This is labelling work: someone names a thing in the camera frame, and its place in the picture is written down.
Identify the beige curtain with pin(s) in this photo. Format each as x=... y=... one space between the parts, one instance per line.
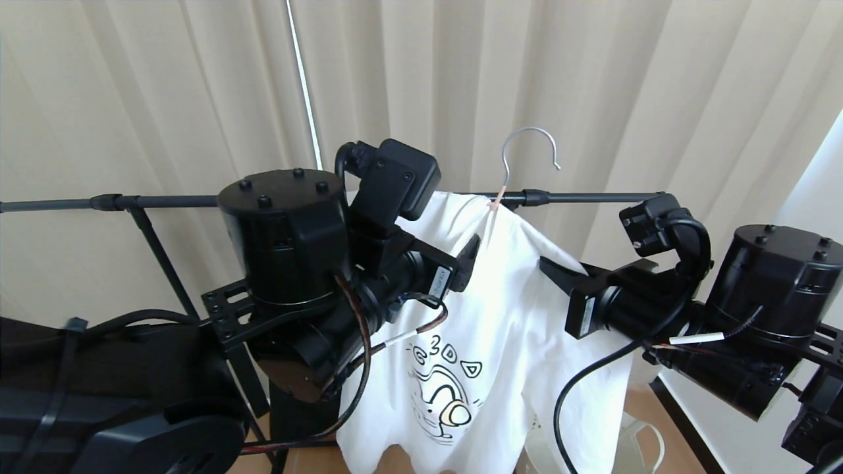
x=625 y=85

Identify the black clothes rack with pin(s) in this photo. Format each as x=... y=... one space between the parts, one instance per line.
x=164 y=199

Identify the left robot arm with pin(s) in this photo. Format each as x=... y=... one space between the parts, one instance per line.
x=283 y=237

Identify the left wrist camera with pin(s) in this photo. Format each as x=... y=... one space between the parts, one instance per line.
x=395 y=184

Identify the pink clothes hanger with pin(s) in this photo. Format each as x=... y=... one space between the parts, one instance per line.
x=506 y=158

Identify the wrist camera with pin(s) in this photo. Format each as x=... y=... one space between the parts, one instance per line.
x=395 y=184
x=652 y=220

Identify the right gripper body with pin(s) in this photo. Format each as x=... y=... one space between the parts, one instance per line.
x=639 y=306

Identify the white printed garment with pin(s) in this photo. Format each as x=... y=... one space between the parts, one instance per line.
x=514 y=329

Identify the white laundry basket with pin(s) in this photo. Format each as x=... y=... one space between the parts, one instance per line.
x=639 y=441

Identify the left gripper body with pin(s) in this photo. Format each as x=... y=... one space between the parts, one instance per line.
x=421 y=276

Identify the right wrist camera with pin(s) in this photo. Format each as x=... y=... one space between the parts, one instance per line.
x=652 y=220

